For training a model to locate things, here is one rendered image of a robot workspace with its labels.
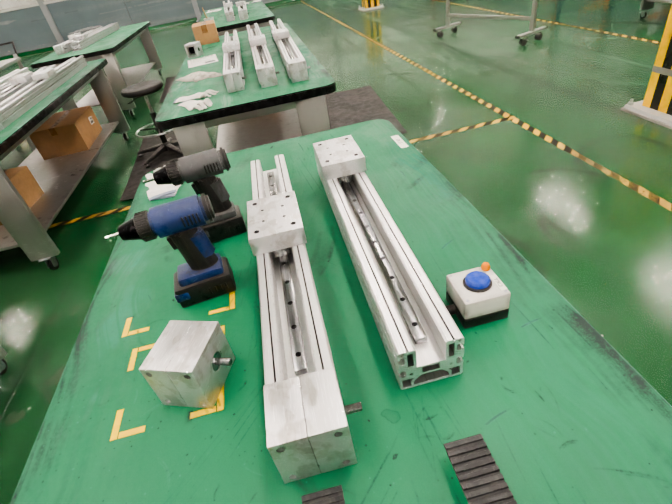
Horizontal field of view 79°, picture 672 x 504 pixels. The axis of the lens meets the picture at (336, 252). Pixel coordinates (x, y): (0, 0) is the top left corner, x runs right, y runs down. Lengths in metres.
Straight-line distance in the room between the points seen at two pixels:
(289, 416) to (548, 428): 0.35
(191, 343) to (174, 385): 0.07
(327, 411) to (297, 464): 0.08
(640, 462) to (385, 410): 0.32
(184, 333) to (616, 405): 0.64
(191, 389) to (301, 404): 0.20
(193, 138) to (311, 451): 1.97
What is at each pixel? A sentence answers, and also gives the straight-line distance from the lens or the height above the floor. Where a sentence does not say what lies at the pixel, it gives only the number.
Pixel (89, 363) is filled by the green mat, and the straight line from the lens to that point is 0.93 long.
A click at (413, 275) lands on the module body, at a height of 0.86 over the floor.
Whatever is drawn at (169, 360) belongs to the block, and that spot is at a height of 0.87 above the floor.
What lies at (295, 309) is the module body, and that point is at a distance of 0.73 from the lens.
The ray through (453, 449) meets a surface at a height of 0.81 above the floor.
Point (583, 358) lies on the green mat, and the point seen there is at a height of 0.78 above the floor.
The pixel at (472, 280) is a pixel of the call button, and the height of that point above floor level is 0.85.
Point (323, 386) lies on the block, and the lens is 0.57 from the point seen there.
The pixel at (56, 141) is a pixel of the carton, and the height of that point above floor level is 0.35.
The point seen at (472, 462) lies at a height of 0.81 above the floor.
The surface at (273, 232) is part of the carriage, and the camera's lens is 0.81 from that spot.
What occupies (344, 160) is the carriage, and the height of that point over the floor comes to 0.90.
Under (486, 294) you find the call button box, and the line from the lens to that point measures 0.72.
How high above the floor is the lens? 1.34
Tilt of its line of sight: 37 degrees down
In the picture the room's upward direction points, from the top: 11 degrees counter-clockwise
